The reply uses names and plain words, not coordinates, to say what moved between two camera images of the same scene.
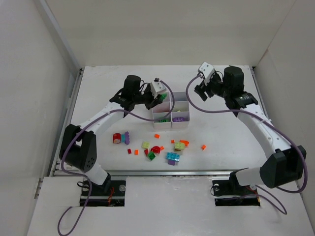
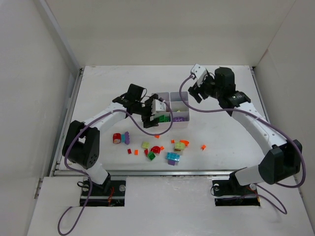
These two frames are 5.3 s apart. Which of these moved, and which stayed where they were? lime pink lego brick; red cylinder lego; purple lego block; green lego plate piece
Moved: green lego plate piece
Stayed: purple lego block; red cylinder lego; lime pink lego brick
